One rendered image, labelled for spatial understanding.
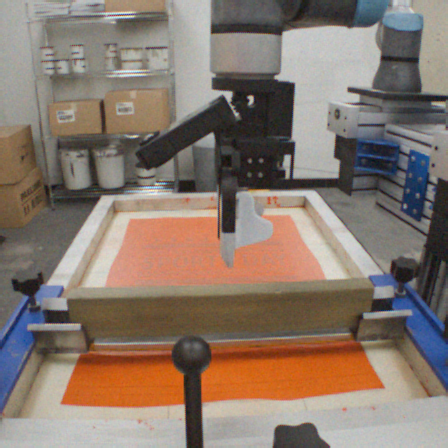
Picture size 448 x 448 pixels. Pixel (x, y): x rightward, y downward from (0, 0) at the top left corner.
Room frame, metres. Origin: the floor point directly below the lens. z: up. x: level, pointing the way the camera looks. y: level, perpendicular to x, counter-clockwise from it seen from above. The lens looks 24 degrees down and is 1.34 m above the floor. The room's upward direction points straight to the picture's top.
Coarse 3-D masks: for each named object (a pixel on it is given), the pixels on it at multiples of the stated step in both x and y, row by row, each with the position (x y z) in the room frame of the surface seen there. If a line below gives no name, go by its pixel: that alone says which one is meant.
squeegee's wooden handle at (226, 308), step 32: (96, 288) 0.45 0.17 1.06; (128, 288) 0.45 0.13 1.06; (160, 288) 0.45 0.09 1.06; (192, 288) 0.45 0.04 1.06; (224, 288) 0.45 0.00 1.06; (256, 288) 0.45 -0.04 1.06; (288, 288) 0.45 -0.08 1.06; (320, 288) 0.45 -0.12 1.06; (352, 288) 0.45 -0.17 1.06; (96, 320) 0.43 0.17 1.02; (128, 320) 0.43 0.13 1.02; (160, 320) 0.43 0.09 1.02; (192, 320) 0.44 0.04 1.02; (224, 320) 0.44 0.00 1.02; (256, 320) 0.44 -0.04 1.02; (288, 320) 0.44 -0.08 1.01; (320, 320) 0.45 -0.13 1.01; (352, 320) 0.45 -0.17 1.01
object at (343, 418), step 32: (256, 192) 1.05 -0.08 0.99; (288, 192) 1.05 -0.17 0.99; (96, 224) 0.83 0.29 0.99; (320, 224) 0.88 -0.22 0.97; (64, 256) 0.67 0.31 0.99; (352, 256) 0.67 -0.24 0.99; (64, 288) 0.56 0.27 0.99; (32, 352) 0.40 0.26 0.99; (416, 352) 0.40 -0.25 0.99; (32, 384) 0.37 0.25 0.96; (0, 416) 0.29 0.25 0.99; (256, 416) 0.30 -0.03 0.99; (288, 416) 0.30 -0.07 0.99; (320, 416) 0.30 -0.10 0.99; (352, 416) 0.30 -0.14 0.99; (384, 416) 0.30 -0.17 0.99; (416, 416) 0.29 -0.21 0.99
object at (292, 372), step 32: (288, 224) 0.91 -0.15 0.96; (288, 256) 0.74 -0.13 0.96; (224, 352) 0.45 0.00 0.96; (256, 352) 0.45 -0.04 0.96; (288, 352) 0.45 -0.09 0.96; (320, 352) 0.45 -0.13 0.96; (352, 352) 0.44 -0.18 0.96; (256, 384) 0.39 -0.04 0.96; (288, 384) 0.38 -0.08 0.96; (320, 384) 0.38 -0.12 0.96; (352, 384) 0.38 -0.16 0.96
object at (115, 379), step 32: (128, 224) 0.91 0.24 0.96; (160, 224) 0.91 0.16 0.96; (192, 224) 0.91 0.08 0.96; (128, 256) 0.74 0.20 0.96; (96, 352) 0.44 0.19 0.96; (128, 352) 0.45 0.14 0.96; (160, 352) 0.45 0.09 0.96; (96, 384) 0.38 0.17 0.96; (128, 384) 0.38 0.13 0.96; (160, 384) 0.38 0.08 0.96; (224, 384) 0.39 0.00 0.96
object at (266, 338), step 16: (176, 336) 0.43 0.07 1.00; (208, 336) 0.43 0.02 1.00; (224, 336) 0.43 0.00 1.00; (240, 336) 0.43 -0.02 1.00; (256, 336) 0.43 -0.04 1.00; (272, 336) 0.43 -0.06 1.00; (288, 336) 0.43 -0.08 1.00; (304, 336) 0.43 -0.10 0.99; (320, 336) 0.43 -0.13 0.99; (336, 336) 0.44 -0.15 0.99
